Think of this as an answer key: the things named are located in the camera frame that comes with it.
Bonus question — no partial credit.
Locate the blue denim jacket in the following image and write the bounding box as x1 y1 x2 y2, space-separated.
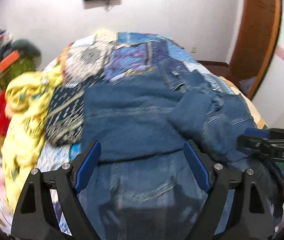
78 64 284 240

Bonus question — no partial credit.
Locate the purple cloth on floor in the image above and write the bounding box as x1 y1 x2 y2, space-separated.
239 77 256 95

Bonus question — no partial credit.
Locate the wooden door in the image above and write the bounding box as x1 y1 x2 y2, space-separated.
230 0 282 99

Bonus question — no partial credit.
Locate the yellow cartoon blanket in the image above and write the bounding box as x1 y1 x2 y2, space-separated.
1 63 63 210

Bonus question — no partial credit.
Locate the green patterned bag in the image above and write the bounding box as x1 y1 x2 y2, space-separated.
0 55 35 90

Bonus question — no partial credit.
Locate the orange box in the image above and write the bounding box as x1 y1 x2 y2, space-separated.
0 50 20 73

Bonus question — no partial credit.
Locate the dark green cushion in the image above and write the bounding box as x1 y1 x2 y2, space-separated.
11 38 41 57

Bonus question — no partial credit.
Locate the blue patchwork bedsheet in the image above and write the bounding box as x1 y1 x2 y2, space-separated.
38 33 232 171

